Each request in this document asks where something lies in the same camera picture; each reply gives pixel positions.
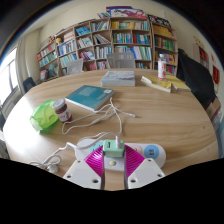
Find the teal book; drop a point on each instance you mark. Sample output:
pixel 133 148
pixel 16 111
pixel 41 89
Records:
pixel 89 96

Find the brown cardboard box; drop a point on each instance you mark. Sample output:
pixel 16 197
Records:
pixel 215 111

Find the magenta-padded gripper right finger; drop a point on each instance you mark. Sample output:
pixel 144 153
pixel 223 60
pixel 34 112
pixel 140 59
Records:
pixel 146 171

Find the light grey chair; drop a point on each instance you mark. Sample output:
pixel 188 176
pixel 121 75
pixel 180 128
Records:
pixel 75 66

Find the mint green charger block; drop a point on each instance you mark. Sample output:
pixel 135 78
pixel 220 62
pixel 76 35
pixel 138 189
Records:
pixel 113 150

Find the small wooden wall shelf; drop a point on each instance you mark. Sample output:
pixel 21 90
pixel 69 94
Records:
pixel 203 54

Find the wooden bookshelf unit with books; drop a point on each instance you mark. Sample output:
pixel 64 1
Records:
pixel 126 40

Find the dark office chair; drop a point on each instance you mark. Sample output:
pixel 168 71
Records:
pixel 29 84

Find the small red-labelled jar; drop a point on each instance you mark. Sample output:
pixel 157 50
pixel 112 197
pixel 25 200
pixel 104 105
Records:
pixel 62 111

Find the red hanging banner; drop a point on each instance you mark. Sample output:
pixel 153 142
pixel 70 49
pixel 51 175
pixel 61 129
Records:
pixel 216 74

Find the green plastic bag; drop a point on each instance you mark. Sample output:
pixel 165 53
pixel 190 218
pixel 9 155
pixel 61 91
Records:
pixel 43 116

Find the yellow book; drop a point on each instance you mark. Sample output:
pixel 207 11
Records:
pixel 156 84
pixel 180 85

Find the grey book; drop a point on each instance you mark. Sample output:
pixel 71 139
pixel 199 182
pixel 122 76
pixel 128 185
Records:
pixel 118 78

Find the grey mesh chair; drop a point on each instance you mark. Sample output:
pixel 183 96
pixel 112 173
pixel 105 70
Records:
pixel 121 60

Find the white bottle with red label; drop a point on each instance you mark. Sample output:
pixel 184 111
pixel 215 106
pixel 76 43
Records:
pixel 162 68

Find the white power strip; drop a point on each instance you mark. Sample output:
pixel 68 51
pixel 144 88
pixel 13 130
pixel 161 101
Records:
pixel 151 151

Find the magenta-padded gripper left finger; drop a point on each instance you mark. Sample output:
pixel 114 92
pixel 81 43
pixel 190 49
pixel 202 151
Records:
pixel 81 173

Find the window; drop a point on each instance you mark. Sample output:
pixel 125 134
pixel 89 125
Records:
pixel 8 76

